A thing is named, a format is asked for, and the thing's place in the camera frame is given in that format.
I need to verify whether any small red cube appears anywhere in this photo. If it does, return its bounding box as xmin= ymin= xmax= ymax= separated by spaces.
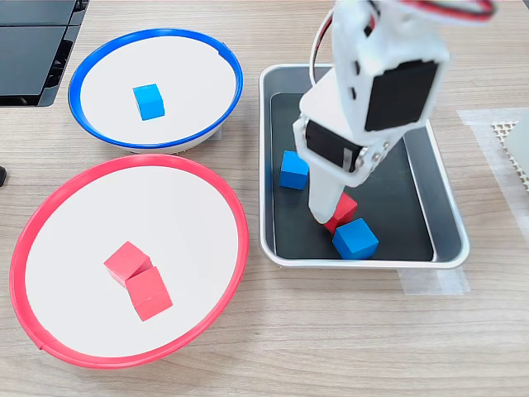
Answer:
xmin=323 ymin=191 xmax=359 ymax=236
xmin=102 ymin=241 xmax=152 ymax=287
xmin=125 ymin=265 xmax=174 ymax=323

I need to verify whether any small blue cube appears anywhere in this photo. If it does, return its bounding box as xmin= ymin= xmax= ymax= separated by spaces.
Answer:
xmin=331 ymin=218 xmax=380 ymax=261
xmin=131 ymin=83 xmax=166 ymax=122
xmin=279 ymin=150 xmax=311 ymax=191

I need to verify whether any black tray mat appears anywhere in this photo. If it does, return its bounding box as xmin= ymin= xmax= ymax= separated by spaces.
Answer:
xmin=269 ymin=93 xmax=435 ymax=262

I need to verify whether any steel tray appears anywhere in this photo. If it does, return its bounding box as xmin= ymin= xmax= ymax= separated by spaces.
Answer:
xmin=259 ymin=64 xmax=471 ymax=270

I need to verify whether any clear tape strip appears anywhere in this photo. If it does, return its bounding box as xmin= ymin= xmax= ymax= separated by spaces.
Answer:
xmin=397 ymin=267 xmax=471 ymax=295

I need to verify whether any blue-rimmed white plate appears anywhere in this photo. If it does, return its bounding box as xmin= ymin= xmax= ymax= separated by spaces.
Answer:
xmin=68 ymin=27 xmax=245 ymax=155

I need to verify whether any red-rimmed white plate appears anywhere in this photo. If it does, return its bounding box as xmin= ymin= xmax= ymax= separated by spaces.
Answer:
xmin=8 ymin=153 xmax=251 ymax=370

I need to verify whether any black flat electronic device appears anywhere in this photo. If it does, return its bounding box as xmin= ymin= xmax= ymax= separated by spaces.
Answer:
xmin=0 ymin=0 xmax=90 ymax=108

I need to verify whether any red white black servo cable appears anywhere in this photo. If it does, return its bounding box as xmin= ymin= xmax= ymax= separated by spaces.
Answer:
xmin=371 ymin=0 xmax=498 ymax=26
xmin=308 ymin=6 xmax=338 ymax=86

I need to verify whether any pale perforated base plate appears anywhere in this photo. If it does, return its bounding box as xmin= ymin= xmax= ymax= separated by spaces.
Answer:
xmin=490 ymin=119 xmax=529 ymax=195

